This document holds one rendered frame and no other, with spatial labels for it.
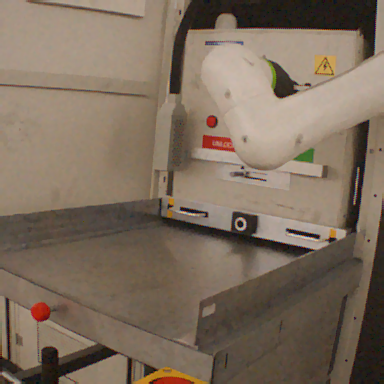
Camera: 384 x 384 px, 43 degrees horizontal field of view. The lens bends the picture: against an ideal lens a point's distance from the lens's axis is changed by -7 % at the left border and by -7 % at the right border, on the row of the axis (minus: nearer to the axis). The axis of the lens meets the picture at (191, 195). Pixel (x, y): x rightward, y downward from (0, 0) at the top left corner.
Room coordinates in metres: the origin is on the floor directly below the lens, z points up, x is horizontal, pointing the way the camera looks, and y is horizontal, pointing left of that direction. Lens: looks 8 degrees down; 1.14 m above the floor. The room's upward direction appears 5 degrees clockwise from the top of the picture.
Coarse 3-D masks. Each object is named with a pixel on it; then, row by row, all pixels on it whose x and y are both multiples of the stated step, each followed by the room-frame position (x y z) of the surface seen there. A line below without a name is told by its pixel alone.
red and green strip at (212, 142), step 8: (208, 136) 1.39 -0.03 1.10; (216, 136) 1.38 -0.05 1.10; (208, 144) 1.39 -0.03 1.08; (216, 144) 1.37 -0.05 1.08; (224, 144) 1.36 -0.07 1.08; (232, 144) 1.35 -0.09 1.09; (304, 152) 1.23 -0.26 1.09; (312, 152) 1.22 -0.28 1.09; (304, 160) 1.23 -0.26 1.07; (312, 160) 1.22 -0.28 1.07
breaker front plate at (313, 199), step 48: (192, 48) 1.43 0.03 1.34; (288, 48) 1.27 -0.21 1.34; (336, 48) 1.20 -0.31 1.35; (192, 96) 1.43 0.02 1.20; (192, 144) 1.42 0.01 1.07; (336, 144) 1.19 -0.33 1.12; (192, 192) 1.41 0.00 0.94; (240, 192) 1.33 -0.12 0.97; (288, 192) 1.25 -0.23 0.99; (336, 192) 1.18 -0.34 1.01
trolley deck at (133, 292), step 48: (96, 240) 1.17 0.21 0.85; (144, 240) 1.22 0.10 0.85; (192, 240) 1.26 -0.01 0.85; (240, 240) 1.31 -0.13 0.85; (0, 288) 0.88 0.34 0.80; (48, 288) 0.80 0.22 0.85; (96, 288) 0.83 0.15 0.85; (144, 288) 0.86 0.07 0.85; (192, 288) 0.88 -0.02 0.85; (336, 288) 1.01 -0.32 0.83; (96, 336) 0.73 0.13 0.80; (144, 336) 0.68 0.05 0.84; (240, 336) 0.68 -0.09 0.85; (288, 336) 0.81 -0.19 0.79
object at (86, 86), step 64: (0, 0) 1.26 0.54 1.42; (64, 0) 1.33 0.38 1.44; (128, 0) 1.44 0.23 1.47; (0, 64) 1.27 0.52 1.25; (64, 64) 1.38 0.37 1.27; (128, 64) 1.49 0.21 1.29; (0, 128) 1.28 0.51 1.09; (64, 128) 1.39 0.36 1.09; (128, 128) 1.50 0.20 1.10; (0, 192) 1.29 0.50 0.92; (64, 192) 1.39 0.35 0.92; (128, 192) 1.51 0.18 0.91
